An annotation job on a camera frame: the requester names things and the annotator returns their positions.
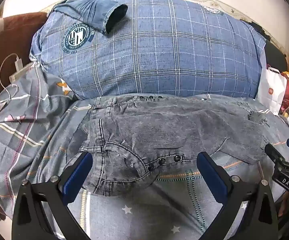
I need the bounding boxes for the blue plaid pillow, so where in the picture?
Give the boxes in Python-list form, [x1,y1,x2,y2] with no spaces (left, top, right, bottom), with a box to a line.
[29,0,268,101]

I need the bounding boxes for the white charger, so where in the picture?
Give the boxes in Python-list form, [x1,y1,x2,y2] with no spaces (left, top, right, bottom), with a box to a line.
[14,57,24,72]

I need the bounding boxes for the grey denim pants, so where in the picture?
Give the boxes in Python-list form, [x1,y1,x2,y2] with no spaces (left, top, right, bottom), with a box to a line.
[66,93,289,198]

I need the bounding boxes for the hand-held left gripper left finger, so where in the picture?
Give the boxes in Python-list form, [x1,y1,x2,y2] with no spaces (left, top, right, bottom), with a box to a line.
[11,151,93,240]

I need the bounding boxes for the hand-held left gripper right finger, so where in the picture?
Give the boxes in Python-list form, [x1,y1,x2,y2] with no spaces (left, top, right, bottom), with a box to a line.
[196,151,279,240]

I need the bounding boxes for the white paper bag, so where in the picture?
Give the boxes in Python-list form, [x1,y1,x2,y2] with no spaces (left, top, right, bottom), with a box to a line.
[256,64,288,116]

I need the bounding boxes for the grey patterned quilt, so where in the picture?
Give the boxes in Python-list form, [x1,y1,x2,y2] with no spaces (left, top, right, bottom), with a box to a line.
[0,64,289,240]

